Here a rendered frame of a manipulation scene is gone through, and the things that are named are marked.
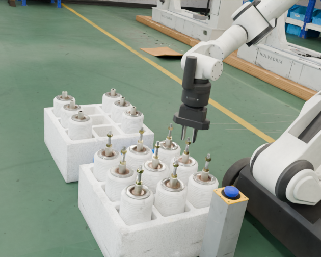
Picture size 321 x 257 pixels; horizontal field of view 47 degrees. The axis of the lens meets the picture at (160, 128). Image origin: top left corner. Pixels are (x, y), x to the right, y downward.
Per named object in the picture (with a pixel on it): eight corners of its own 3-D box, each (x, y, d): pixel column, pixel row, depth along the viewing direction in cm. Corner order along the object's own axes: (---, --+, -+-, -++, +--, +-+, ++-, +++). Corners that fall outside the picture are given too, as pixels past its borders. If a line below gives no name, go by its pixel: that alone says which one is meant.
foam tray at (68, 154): (117, 133, 200) (119, 102, 192) (150, 168, 169) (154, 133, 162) (44, 141, 181) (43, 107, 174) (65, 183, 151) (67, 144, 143)
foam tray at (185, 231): (167, 187, 157) (172, 150, 149) (222, 249, 126) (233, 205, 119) (77, 206, 138) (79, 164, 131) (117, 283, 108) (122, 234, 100)
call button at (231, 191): (231, 190, 103) (233, 184, 102) (240, 198, 100) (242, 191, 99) (220, 193, 101) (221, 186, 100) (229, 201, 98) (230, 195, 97)
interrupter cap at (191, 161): (185, 169, 123) (186, 168, 123) (169, 160, 127) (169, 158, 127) (199, 163, 128) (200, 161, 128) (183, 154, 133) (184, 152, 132)
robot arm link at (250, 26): (205, 44, 122) (238, 18, 131) (224, 67, 122) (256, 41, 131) (221, 26, 112) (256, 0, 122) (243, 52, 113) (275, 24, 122)
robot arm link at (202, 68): (193, 83, 123) (199, 50, 118) (220, 94, 117) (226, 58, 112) (171, 89, 115) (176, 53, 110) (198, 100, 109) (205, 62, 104)
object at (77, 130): (86, 150, 164) (87, 112, 156) (94, 160, 156) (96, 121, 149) (64, 153, 159) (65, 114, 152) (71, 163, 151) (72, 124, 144)
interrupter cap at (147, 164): (140, 162, 124) (140, 160, 123) (160, 160, 127) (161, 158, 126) (148, 174, 117) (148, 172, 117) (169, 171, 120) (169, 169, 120)
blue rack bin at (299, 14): (308, 19, 678) (311, 7, 670) (324, 23, 648) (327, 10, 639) (288, 17, 656) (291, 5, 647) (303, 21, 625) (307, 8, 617)
